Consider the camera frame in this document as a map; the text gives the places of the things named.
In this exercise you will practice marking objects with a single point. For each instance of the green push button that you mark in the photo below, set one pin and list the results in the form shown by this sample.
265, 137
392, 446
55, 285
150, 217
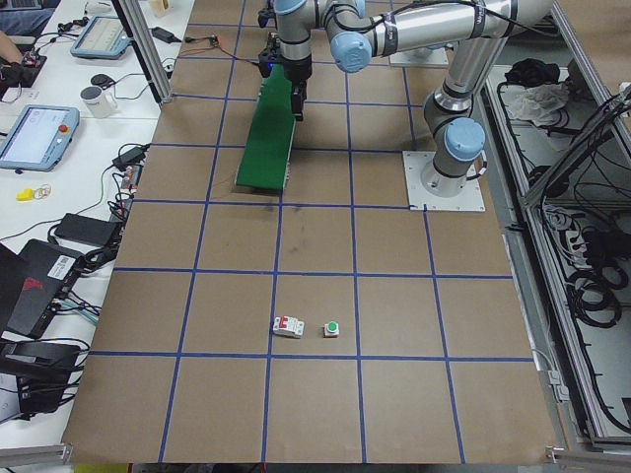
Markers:
331, 329

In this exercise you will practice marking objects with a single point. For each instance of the blue teach pendant near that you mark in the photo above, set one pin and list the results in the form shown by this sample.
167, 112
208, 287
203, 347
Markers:
39, 138

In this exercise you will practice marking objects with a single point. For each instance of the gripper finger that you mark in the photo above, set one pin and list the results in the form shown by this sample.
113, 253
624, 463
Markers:
298, 97

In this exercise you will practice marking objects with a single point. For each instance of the white red circuit breaker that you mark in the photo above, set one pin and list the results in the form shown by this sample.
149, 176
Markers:
288, 326

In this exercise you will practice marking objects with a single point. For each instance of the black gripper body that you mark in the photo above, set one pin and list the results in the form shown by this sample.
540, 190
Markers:
298, 70

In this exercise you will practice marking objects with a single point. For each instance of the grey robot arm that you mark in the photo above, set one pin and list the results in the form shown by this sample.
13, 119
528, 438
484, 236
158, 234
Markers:
477, 29

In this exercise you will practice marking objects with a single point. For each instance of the black computer mouse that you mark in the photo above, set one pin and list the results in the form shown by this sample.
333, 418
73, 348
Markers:
102, 81

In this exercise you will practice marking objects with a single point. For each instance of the green conveyor belt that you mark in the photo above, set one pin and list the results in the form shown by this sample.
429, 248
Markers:
265, 162

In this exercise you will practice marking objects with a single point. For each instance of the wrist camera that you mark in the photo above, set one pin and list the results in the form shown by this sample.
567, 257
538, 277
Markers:
269, 56
266, 14

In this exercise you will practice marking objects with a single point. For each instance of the small red led board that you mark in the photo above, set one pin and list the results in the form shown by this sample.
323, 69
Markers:
214, 41

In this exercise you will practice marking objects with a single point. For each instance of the blue teach pendant far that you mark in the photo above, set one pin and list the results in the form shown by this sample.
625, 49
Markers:
102, 38

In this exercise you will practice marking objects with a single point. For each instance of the black power adapter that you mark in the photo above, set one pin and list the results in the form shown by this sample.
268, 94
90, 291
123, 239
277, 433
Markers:
87, 230

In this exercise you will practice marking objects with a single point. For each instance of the aluminium frame post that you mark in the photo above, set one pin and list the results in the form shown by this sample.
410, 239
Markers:
135, 25

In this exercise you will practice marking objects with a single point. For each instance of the white mug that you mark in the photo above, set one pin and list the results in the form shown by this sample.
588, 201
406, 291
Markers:
100, 103

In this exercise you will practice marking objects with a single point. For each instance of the yellow small object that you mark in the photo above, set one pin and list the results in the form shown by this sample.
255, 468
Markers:
28, 194

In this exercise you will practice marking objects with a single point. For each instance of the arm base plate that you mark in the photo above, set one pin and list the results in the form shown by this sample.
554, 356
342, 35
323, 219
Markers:
423, 57
427, 190

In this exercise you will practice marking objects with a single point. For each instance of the blue teach pendant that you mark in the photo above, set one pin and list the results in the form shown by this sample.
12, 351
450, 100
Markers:
39, 138
102, 38

